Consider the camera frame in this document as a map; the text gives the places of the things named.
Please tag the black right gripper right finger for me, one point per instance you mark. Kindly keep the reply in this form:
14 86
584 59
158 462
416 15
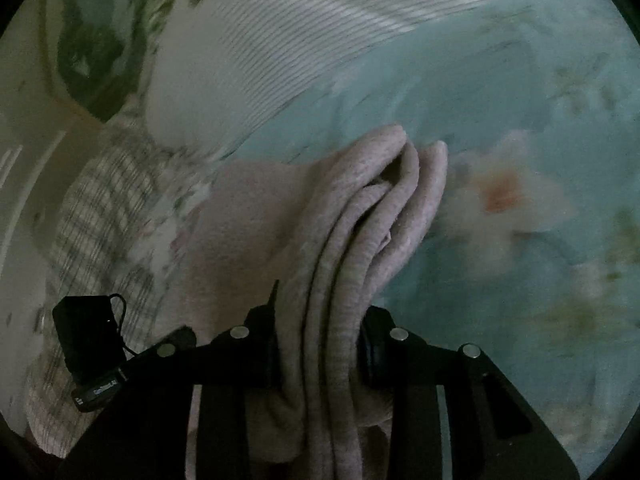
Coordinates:
455 415

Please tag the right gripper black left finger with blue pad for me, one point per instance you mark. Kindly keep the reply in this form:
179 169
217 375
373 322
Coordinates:
142 433

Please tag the mauve knit sweater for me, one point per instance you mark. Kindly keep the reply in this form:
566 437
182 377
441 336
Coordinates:
322 239

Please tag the plaid checked blanket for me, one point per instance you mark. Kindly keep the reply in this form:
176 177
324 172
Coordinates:
123 228

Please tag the light blue floral bedsheet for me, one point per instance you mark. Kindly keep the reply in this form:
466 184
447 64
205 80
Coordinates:
534 255

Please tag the green leaf patterned fabric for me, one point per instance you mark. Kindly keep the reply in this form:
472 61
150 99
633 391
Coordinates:
97 49

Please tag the white striped pillow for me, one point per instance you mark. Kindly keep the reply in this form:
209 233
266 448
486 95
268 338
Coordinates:
221 68

